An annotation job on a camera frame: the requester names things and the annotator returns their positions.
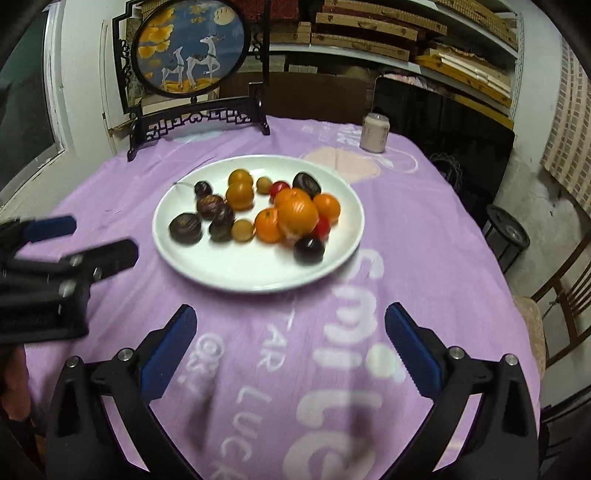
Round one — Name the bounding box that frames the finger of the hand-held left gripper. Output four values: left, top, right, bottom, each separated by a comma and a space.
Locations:
58, 239, 140, 283
0, 215, 78, 252

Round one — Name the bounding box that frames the white framed window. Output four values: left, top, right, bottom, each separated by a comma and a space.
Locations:
0, 14, 65, 204

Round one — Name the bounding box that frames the person's left hand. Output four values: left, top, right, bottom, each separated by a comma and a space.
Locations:
0, 346, 31, 422

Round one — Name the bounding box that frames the brick pattern wall hanging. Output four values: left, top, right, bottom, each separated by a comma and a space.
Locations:
540, 37, 591, 197

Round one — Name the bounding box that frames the round black metal stool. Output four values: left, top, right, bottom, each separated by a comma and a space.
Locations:
482, 204, 531, 273

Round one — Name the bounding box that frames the large orange mandarin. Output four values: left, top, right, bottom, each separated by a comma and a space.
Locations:
277, 196, 320, 236

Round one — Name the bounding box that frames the white shelf rack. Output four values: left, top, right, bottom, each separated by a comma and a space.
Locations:
268, 0, 525, 118

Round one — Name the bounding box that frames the purple printed blanket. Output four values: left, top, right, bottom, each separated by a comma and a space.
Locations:
18, 115, 548, 480

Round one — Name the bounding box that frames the wooden chair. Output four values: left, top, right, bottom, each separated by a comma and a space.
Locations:
531, 258, 591, 365

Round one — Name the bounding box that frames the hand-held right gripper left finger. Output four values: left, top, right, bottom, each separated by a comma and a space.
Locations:
44, 304, 199, 480

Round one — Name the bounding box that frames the pale drink can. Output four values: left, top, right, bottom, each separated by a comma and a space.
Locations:
359, 113, 390, 153

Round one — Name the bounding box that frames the dark purple plum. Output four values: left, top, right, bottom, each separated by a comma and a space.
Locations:
294, 236, 326, 266

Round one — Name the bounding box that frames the stack of flat wooden boxes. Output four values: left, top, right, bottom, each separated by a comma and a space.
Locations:
268, 0, 520, 109

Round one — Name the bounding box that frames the white oval plate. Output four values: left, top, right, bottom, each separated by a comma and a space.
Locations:
152, 155, 365, 294

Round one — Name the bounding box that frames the round deer painting table screen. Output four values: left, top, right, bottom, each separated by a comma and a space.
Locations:
113, 0, 271, 162

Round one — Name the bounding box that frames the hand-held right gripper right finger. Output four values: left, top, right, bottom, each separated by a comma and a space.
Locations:
384, 302, 541, 480

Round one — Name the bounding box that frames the dark brown water chestnut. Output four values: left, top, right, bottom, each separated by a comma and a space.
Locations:
209, 205, 235, 242
292, 172, 322, 197
168, 212, 203, 243
196, 195, 225, 220

